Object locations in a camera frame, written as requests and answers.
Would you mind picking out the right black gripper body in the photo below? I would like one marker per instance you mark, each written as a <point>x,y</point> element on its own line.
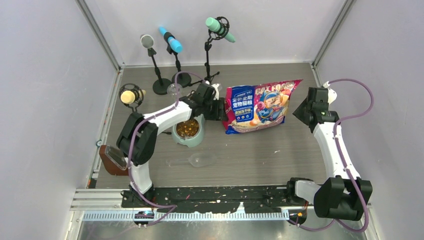
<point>308,107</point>

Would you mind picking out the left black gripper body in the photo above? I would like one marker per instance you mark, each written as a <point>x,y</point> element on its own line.
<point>213,110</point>

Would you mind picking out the colourful cat food bag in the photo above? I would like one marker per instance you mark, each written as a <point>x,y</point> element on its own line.
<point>251,108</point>

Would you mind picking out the clear plastic scoop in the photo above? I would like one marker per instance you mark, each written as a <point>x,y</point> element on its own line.
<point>197,160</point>

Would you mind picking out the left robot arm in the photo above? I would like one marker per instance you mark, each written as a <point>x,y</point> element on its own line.
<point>138,137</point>

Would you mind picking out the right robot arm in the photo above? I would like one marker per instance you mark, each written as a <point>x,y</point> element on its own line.
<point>344,193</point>

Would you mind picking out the green double pet bowl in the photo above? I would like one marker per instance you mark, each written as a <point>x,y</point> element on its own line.
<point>189,133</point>

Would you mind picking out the silver round microphone stand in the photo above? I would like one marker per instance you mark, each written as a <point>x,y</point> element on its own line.
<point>160,85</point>

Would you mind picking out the blue microphone on stand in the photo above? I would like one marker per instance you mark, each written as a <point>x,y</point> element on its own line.
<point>174,47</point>

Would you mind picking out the yellow microphone on tripod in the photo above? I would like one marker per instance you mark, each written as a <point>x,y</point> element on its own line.
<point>132,96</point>

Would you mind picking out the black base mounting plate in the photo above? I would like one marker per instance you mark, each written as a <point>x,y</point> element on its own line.
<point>213,199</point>

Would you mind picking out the brown metronome box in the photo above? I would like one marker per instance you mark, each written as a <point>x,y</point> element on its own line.
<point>113,160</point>

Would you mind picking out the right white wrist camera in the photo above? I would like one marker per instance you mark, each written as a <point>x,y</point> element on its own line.
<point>331,94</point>

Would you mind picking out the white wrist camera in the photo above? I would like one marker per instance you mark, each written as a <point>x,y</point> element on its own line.
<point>217,87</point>
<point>331,94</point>

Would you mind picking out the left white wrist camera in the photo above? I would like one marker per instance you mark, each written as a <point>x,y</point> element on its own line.
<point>217,87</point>

